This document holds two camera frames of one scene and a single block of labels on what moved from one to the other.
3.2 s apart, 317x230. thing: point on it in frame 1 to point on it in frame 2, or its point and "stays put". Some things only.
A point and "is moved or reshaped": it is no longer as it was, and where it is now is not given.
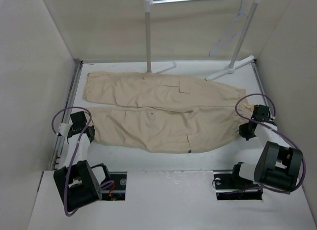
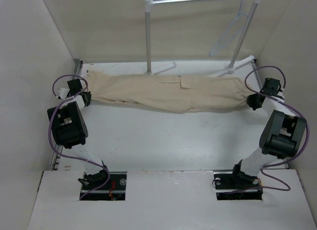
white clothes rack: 148,3 stays put
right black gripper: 243,132 to 251,101
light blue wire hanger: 236,28 stays put
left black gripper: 92,131 to 88,96
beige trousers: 164,112 is moved or reshaped
